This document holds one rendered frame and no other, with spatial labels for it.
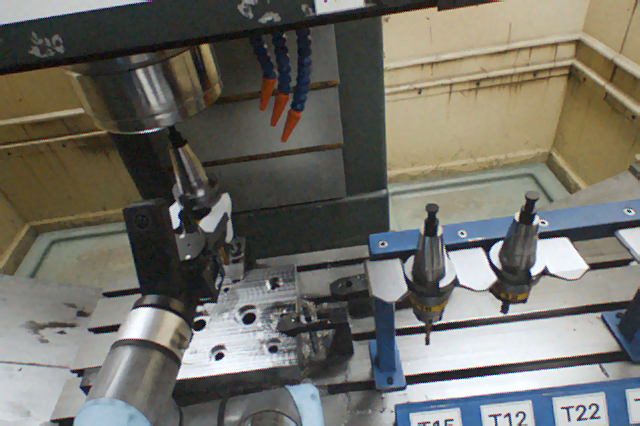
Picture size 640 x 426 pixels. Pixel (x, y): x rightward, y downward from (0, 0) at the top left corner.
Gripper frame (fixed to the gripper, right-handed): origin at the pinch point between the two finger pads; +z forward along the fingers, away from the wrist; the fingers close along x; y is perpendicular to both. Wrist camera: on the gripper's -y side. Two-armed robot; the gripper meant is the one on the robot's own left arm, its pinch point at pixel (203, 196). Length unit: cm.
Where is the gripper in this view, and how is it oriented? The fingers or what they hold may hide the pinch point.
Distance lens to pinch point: 65.3
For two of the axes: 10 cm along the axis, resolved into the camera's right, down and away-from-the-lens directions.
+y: 1.4, 7.4, 6.6
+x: 9.9, -0.5, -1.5
